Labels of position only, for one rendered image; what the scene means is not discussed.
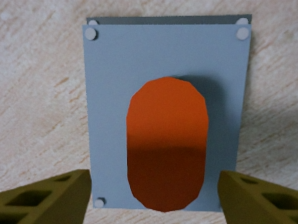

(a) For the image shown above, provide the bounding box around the grey-blue plate with hole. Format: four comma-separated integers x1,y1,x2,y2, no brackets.
81,24,252,212

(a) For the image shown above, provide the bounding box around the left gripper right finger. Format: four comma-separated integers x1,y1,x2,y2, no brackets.
217,170,298,224

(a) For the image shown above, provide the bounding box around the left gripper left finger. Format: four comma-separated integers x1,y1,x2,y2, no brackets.
0,169,92,224

